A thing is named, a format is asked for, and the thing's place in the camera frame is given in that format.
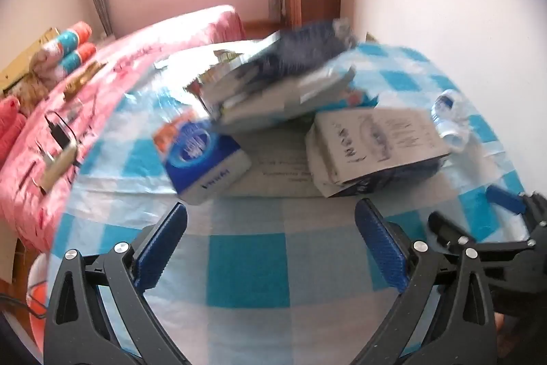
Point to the dark blue packet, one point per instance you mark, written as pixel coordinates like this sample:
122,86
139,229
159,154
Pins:
299,48

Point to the orange plastic bin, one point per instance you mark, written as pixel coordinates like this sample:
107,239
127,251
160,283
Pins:
40,298

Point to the beige power strip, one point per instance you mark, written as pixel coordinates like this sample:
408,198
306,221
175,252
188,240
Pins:
57,166

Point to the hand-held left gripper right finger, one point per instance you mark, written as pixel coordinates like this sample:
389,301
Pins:
380,245

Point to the yellow headboard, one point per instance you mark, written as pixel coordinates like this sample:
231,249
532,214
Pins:
25,53

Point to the black charger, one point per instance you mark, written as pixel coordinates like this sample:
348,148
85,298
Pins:
60,130

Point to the blue tissue pack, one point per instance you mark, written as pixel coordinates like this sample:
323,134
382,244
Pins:
196,147

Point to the small clear plastic packet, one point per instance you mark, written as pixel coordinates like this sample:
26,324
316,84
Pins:
72,108

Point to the white printed wipes packet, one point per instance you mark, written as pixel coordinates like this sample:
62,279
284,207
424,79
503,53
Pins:
376,138

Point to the folded cartoon print quilt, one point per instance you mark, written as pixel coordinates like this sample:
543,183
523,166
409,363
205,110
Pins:
72,48

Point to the blue checked tablecloth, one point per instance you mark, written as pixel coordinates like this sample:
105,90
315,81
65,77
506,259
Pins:
243,262

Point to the pink lettered pillow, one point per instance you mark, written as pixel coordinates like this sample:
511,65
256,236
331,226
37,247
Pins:
8,106

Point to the gold cloth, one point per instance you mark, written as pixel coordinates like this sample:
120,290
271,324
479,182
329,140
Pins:
83,78

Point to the pile of packets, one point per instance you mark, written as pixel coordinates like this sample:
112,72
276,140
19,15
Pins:
273,104

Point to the crushed clear plastic bottle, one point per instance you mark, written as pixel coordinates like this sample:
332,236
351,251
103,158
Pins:
448,121

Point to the tan floral pillow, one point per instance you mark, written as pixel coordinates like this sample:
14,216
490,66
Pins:
30,91

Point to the flat white printed bag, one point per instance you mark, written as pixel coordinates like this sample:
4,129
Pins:
277,172

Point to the colourful printed packet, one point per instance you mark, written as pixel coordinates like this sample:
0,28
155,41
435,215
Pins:
213,80

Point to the bed with pink blanket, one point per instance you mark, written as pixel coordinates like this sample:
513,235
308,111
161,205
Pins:
34,194

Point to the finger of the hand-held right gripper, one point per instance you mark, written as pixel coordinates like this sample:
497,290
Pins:
504,199
446,226

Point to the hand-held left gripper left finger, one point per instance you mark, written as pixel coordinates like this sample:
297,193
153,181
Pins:
164,245

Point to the white soft bag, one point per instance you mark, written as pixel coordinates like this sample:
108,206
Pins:
36,266

